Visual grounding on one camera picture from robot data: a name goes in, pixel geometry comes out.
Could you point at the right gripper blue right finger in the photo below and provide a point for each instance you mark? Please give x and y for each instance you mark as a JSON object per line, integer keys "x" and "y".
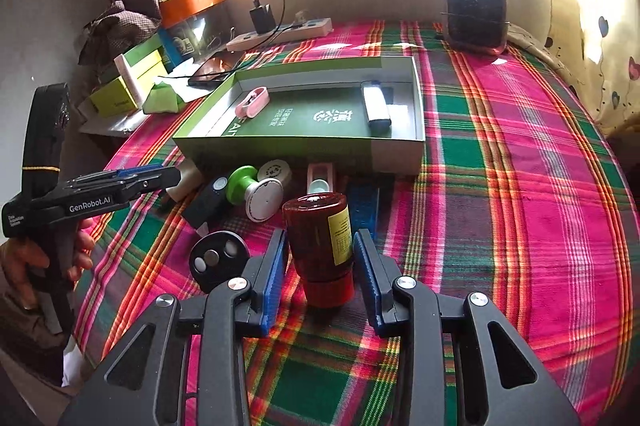
{"x": 376, "y": 274}

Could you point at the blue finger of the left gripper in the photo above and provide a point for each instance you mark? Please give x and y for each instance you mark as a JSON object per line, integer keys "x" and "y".
{"x": 137, "y": 170}
{"x": 106, "y": 188}

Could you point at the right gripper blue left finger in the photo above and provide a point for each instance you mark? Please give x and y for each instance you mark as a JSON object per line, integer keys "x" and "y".
{"x": 268, "y": 284}

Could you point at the black round key fob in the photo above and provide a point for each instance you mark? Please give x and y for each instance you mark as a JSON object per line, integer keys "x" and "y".
{"x": 217, "y": 258}

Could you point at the white usb charger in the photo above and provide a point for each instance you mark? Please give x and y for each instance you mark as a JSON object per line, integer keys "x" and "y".
{"x": 190, "y": 179}

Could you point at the red cap brown bottle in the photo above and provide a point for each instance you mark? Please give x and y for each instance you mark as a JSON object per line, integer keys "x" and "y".
{"x": 320, "y": 239}

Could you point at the green white spool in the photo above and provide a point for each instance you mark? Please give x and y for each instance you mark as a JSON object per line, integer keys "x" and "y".
{"x": 261, "y": 199}

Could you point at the black remote stick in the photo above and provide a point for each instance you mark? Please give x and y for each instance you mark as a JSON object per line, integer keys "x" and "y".
{"x": 208, "y": 205}

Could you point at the blue usb tester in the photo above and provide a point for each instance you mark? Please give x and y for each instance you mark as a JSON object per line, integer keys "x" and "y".
{"x": 363, "y": 201}

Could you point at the white round cap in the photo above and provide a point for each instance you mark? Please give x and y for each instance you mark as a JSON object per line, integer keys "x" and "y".
{"x": 276, "y": 169}

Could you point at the pink clip with teal pad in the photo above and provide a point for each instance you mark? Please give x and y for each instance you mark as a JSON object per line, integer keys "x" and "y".
{"x": 320, "y": 178}

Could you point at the pink red small clip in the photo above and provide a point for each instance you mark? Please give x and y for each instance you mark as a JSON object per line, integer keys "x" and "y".
{"x": 253, "y": 103}

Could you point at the silver lighter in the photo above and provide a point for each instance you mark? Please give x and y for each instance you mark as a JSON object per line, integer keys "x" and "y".
{"x": 378, "y": 114}

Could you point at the person left hand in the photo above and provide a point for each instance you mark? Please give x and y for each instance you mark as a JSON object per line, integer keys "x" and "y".
{"x": 18, "y": 255}

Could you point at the yellow green boxes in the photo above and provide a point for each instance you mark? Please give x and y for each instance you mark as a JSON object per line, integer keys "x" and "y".
{"x": 126, "y": 83}

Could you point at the black smartphone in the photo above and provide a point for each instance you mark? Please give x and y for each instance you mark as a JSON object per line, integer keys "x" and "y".
{"x": 215, "y": 70}

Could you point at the plaid pink green blanket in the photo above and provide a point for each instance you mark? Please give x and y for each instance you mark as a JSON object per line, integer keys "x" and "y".
{"x": 519, "y": 197}

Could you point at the brown cloth bundle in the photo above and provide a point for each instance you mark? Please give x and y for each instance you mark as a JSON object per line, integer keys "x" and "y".
{"x": 113, "y": 33}

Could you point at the green cardboard box tray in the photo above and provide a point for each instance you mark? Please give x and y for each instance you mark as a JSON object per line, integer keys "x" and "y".
{"x": 315, "y": 115}

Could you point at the orange planter box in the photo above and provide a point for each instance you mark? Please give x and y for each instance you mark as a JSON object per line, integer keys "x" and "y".
{"x": 177, "y": 11}

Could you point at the black plugged charger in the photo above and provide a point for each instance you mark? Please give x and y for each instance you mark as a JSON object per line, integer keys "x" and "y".
{"x": 262, "y": 18}

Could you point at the white power strip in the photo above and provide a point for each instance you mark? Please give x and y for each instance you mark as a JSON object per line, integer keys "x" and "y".
{"x": 316, "y": 28}

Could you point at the grey small heater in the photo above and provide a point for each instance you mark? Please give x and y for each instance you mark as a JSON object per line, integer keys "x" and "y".
{"x": 479, "y": 26}

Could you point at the heart pattern curtain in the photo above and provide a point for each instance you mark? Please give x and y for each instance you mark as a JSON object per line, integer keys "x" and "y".
{"x": 598, "y": 42}

